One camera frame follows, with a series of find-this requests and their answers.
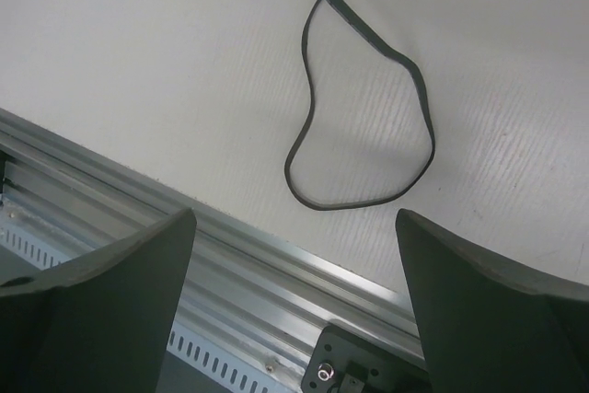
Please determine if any aluminium mounting rail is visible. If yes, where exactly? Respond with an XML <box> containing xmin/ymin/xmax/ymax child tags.
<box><xmin>1</xmin><ymin>111</ymin><xmax>424</xmax><ymax>391</ymax></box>

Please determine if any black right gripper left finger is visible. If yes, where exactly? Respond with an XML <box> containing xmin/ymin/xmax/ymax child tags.
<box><xmin>1</xmin><ymin>209</ymin><xmax>197</xmax><ymax>392</ymax></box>

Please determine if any white slotted cable duct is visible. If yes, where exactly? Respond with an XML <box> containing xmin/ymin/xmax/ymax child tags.
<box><xmin>1</xmin><ymin>210</ymin><xmax>292</xmax><ymax>393</ymax></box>

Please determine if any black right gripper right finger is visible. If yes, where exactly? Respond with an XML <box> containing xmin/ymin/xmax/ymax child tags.
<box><xmin>396</xmin><ymin>209</ymin><xmax>588</xmax><ymax>392</ymax></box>

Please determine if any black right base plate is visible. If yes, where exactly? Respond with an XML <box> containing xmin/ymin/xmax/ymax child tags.
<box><xmin>300</xmin><ymin>324</ymin><xmax>433</xmax><ymax>393</ymax></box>

